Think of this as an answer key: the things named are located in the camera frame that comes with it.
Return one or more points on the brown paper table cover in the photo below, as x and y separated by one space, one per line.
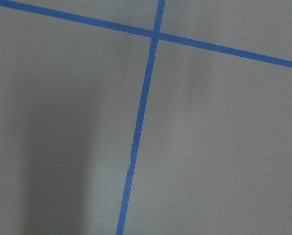
145 117

